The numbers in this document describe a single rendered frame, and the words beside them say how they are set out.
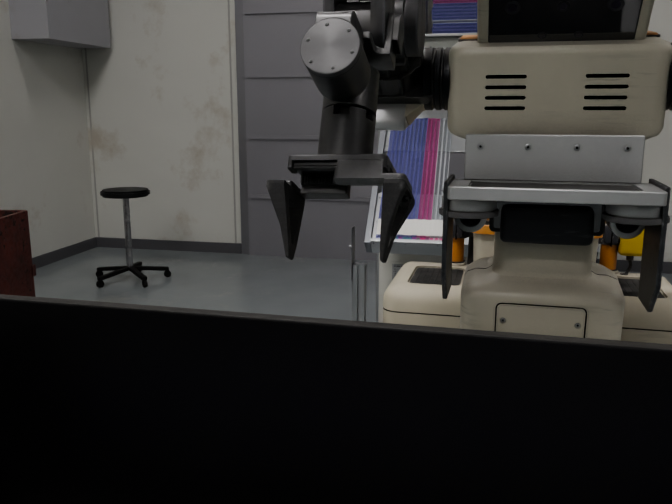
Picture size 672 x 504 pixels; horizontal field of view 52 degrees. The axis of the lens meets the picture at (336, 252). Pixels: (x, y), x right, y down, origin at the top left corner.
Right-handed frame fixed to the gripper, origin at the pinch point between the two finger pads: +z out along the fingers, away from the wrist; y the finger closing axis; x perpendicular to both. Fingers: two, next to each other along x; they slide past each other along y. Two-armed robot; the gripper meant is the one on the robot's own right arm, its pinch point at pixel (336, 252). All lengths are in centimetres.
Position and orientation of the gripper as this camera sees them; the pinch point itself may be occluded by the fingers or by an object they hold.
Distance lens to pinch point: 68.8
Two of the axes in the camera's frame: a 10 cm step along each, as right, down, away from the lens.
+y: 9.6, 0.3, -2.8
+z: -0.9, 9.7, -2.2
